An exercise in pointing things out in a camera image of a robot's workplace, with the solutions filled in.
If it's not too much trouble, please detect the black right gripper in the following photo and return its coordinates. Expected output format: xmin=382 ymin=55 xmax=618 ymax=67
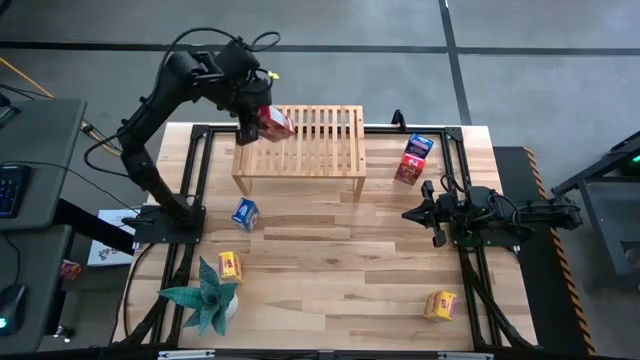
xmin=402 ymin=180 xmax=474 ymax=249

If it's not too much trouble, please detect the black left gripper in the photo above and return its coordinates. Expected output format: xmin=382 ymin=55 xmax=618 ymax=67
xmin=219 ymin=67 xmax=274 ymax=147

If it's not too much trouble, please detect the red Froot Loops cereal box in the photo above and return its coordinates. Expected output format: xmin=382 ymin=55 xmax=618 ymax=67
xmin=393 ymin=152 xmax=427 ymax=187
xmin=257 ymin=104 xmax=297 ymax=144

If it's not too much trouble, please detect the yellow Pops cereal box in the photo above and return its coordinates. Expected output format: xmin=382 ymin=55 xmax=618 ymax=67
xmin=217 ymin=250 xmax=244 ymax=284
xmin=422 ymin=289 xmax=459 ymax=323

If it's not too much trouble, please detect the wooden slatted shelf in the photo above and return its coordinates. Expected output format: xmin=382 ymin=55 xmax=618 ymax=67
xmin=231 ymin=104 xmax=368 ymax=204

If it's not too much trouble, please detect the black hazard-striped floor mat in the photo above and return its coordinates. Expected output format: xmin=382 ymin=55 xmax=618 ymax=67
xmin=492 ymin=145 xmax=597 ymax=357

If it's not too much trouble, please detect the teal artificial plant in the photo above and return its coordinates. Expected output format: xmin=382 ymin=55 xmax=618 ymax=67
xmin=157 ymin=255 xmax=240 ymax=337

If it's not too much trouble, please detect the white printed box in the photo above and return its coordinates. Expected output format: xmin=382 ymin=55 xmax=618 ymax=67
xmin=87 ymin=208 xmax=142 ymax=268

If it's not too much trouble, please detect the black metal stand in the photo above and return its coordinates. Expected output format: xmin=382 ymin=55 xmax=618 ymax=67
xmin=551 ymin=130 xmax=640 ymax=294

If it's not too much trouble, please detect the large grey desk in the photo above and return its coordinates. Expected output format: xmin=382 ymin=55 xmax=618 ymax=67
xmin=0 ymin=98 xmax=88 ymax=231

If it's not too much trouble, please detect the small red packet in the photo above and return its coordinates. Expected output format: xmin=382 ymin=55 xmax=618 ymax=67
xmin=59 ymin=259 xmax=83 ymax=281

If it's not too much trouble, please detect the black keyboard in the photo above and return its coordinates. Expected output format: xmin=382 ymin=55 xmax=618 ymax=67
xmin=0 ymin=164 xmax=32 ymax=219

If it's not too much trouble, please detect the small grey desk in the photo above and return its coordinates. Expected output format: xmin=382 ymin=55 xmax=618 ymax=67
xmin=0 ymin=224 xmax=73 ymax=354

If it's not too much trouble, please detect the black computer mouse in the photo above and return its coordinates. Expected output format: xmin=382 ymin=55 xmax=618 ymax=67
xmin=0 ymin=283 xmax=28 ymax=336

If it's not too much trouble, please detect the black aluminium table frame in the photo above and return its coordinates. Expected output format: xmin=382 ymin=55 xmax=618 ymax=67
xmin=113 ymin=123 xmax=539 ymax=351

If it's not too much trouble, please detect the silver metal bracket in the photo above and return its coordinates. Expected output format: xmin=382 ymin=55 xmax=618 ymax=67
xmin=157 ymin=349 xmax=216 ymax=360
xmin=437 ymin=351 xmax=495 ymax=360

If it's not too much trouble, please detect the yellow cable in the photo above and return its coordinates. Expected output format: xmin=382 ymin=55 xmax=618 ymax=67
xmin=0 ymin=56 xmax=154 ymax=169

